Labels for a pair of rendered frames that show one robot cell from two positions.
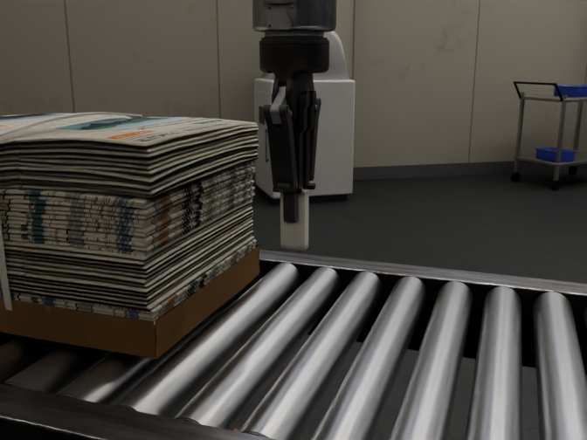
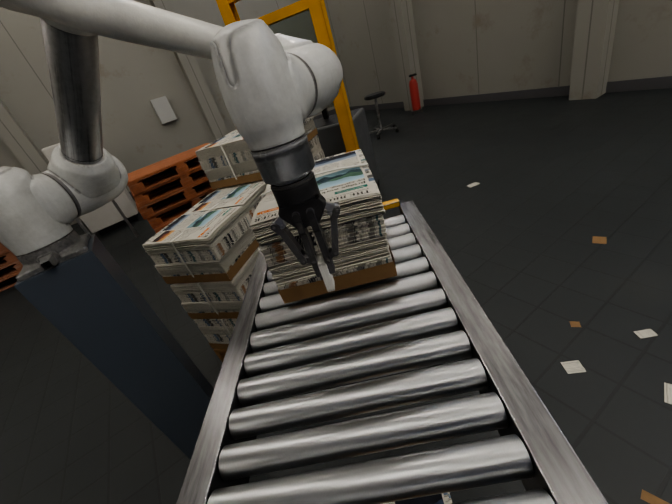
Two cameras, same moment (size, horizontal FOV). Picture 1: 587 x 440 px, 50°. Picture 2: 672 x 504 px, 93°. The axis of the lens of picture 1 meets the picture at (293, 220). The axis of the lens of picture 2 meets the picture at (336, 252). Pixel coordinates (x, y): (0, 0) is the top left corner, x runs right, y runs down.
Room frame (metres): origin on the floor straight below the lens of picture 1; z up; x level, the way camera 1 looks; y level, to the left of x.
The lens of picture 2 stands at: (0.63, -0.52, 1.28)
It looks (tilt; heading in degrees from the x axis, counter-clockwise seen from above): 30 degrees down; 78
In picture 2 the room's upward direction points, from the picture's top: 18 degrees counter-clockwise
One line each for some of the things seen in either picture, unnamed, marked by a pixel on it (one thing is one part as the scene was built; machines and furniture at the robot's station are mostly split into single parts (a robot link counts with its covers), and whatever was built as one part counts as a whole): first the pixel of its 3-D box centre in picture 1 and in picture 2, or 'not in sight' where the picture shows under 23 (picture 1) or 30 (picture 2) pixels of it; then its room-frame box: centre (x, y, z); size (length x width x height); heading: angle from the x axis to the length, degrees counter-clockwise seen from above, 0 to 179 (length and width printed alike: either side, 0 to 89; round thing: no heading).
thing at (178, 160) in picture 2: not in sight; (188, 192); (0.01, 3.65, 0.40); 1.12 x 0.77 x 0.81; 14
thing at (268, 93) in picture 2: not in sight; (263, 85); (0.71, 0.01, 1.27); 0.13 x 0.11 x 0.16; 46
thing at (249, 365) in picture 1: (275, 341); (346, 321); (0.71, 0.02, 0.77); 0.47 x 0.05 x 0.05; 161
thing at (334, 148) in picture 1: (302, 113); not in sight; (5.10, -0.07, 0.68); 0.69 x 0.63 x 1.36; 103
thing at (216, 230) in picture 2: not in sight; (268, 246); (0.62, 1.32, 0.42); 1.17 x 0.39 x 0.83; 53
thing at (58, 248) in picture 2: not in sight; (51, 251); (0.03, 0.59, 1.03); 0.22 x 0.18 x 0.06; 103
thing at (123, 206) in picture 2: not in sight; (93, 184); (-1.42, 5.36, 0.66); 2.81 x 0.70 x 1.32; 103
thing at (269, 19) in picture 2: not in sight; (274, 17); (1.32, 2.25, 1.62); 0.75 x 0.06 x 0.06; 143
